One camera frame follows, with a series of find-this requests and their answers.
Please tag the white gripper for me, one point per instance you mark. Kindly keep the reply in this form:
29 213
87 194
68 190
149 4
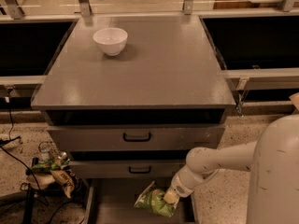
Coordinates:
177 187

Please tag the green jalapeno chip bag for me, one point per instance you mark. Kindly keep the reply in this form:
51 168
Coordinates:
152 199

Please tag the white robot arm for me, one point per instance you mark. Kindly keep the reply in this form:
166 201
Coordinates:
273 164

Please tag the grey top drawer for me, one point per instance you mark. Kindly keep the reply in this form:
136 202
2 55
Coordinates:
98 138

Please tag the grey open bottom drawer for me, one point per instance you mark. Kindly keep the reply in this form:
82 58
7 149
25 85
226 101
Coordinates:
111 201

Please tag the grey middle drawer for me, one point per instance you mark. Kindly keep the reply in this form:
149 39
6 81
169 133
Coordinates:
126 169

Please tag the grey drawer cabinet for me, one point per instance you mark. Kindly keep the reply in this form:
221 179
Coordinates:
166 76

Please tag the green snack bag on floor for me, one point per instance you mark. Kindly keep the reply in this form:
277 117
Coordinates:
47 167

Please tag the clear plastic bottle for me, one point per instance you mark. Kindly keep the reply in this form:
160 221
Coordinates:
45 148

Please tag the white ceramic bowl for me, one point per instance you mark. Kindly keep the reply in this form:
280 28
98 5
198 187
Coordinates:
111 41

